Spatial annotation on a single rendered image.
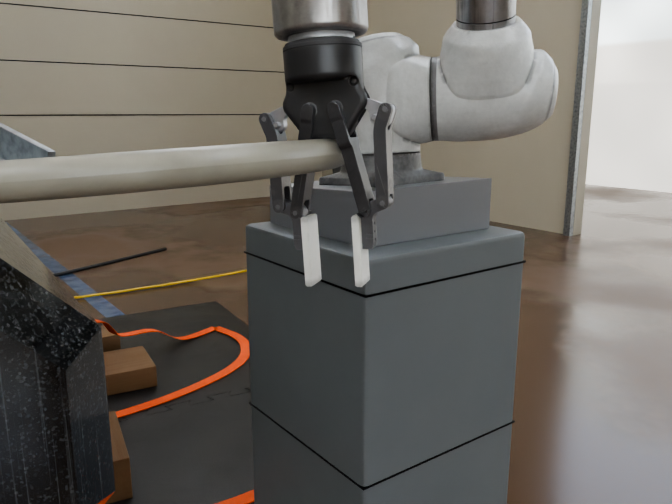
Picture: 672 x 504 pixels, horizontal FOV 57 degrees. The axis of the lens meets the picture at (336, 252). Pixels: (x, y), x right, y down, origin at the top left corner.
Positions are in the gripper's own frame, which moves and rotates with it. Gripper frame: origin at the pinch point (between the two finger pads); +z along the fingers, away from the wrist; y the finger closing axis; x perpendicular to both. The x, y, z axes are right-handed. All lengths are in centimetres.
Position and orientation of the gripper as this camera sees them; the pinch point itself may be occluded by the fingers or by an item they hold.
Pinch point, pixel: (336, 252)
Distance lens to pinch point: 62.2
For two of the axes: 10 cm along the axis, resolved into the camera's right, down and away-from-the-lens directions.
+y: -9.5, 0.1, 3.1
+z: 0.7, 9.8, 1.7
